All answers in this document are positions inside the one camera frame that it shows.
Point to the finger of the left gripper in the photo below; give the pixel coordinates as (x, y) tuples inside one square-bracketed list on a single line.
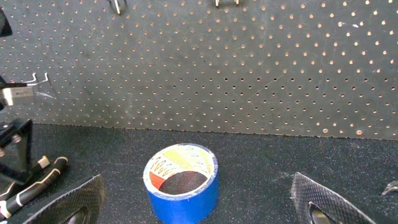
[(28, 146)]

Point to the roll of blue tape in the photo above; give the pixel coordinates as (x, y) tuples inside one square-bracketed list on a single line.
[(183, 205)]

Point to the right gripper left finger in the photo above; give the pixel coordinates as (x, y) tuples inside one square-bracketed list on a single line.
[(77, 202)]

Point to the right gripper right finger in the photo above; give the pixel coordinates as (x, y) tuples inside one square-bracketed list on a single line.
[(329, 199)]

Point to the metal hook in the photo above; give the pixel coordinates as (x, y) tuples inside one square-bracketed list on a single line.
[(217, 3), (42, 81), (117, 7)]

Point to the black and white pliers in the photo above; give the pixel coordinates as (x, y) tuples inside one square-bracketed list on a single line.
[(37, 186)]

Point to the black pegboard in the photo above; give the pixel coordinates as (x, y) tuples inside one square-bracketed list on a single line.
[(217, 62)]

